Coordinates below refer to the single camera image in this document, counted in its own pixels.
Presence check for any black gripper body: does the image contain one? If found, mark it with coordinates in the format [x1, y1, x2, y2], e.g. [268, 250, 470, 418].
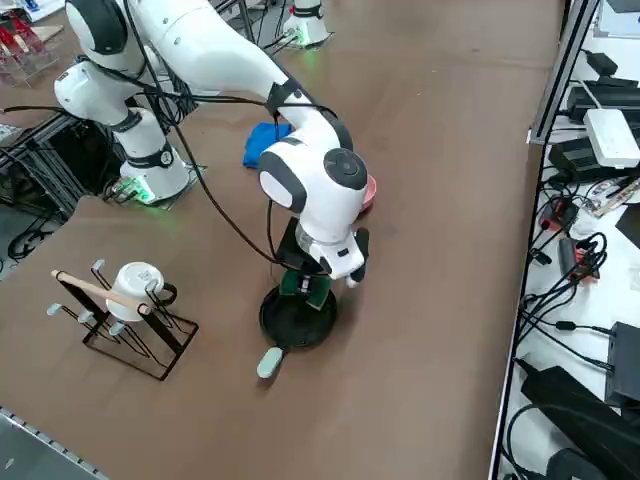
[276, 218, 327, 276]

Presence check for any green and yellow sponge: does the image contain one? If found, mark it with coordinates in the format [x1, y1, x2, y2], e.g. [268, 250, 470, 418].
[278, 268, 332, 310]

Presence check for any pink bowl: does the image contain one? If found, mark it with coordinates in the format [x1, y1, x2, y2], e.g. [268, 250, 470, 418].
[362, 174, 380, 214]

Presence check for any blue cloth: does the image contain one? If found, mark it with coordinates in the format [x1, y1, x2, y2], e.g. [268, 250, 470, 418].
[242, 122, 294, 170]

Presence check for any white cup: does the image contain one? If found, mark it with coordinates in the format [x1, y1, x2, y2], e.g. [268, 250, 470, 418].
[105, 261, 169, 323]

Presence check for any black adapter orange plug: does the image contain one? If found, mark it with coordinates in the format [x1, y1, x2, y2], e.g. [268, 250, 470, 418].
[556, 235, 602, 285]

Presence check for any orange and black connector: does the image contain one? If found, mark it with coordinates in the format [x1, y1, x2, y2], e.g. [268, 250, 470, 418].
[538, 196, 581, 232]

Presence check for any black bag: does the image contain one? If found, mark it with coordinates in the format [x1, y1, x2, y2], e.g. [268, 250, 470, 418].
[519, 366, 640, 480]

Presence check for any printed circuit board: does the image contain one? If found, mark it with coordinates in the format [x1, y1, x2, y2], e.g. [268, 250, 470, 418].
[588, 175, 640, 217]

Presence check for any black flat box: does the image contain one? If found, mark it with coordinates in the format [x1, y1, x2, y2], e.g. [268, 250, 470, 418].
[603, 321, 640, 407]

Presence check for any clear acrylic shelf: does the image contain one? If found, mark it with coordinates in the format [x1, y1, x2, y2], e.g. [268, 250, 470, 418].
[0, 7, 64, 90]

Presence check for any long black power adapter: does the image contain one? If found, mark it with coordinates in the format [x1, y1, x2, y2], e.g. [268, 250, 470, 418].
[563, 78, 640, 127]

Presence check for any small black adapter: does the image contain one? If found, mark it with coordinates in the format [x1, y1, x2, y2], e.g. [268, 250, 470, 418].
[583, 48, 620, 77]

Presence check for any black pan pale handle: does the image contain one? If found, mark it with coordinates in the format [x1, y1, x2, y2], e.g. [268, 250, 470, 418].
[257, 287, 340, 384]

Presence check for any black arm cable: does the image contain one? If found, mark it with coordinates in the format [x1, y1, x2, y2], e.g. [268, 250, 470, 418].
[119, 0, 341, 266]

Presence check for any black wire cup rack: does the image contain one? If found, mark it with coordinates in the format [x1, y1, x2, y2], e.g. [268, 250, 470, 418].
[49, 258, 200, 383]

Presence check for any black metal frame cart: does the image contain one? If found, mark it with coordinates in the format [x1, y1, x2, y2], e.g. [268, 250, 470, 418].
[0, 102, 129, 224]

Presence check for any grey metal rail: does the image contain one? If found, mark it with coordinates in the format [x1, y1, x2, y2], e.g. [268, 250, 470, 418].
[0, 405, 109, 480]

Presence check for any aluminium frame rail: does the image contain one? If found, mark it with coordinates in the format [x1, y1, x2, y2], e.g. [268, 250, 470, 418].
[528, 0, 601, 147]

